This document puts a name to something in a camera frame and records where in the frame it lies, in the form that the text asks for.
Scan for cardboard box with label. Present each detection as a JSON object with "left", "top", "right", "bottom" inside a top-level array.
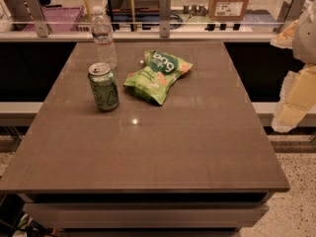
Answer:
[{"left": 208, "top": 0, "right": 249, "bottom": 21}]

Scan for purple plastic crate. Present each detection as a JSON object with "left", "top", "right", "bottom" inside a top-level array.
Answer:
[{"left": 37, "top": 6, "right": 84, "bottom": 32}]

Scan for clear plastic water bottle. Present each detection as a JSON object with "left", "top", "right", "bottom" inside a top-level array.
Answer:
[{"left": 91, "top": 6, "right": 118, "bottom": 69}]

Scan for right metal railing bracket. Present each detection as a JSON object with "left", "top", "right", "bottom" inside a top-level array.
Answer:
[{"left": 276, "top": 0, "right": 306, "bottom": 33}]

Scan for metal railing bracket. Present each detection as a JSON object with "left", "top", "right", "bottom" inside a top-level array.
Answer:
[
  {"left": 276, "top": 0, "right": 306, "bottom": 33},
  {"left": 159, "top": 0, "right": 171, "bottom": 38},
  {"left": 25, "top": 0, "right": 50, "bottom": 38}
]

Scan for yellow broom handle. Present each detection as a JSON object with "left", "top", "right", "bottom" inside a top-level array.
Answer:
[{"left": 84, "top": 0, "right": 92, "bottom": 22}]

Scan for green soda can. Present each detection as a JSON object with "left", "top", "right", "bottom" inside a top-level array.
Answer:
[{"left": 88, "top": 62, "right": 119, "bottom": 112}]

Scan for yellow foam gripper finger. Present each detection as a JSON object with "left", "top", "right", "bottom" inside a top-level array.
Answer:
[
  {"left": 270, "top": 20, "right": 298, "bottom": 49},
  {"left": 272, "top": 64, "right": 316, "bottom": 133}
]

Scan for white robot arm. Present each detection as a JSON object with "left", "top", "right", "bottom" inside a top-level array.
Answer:
[{"left": 271, "top": 1, "right": 316, "bottom": 132}]

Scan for left metal railing bracket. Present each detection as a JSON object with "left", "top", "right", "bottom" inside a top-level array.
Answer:
[{"left": 25, "top": 0, "right": 50, "bottom": 38}]

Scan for green snack chip bag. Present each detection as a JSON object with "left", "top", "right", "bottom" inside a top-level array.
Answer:
[{"left": 123, "top": 50, "right": 193, "bottom": 106}]

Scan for middle metal railing bracket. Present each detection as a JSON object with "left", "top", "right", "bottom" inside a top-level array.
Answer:
[{"left": 159, "top": 0, "right": 171, "bottom": 38}]

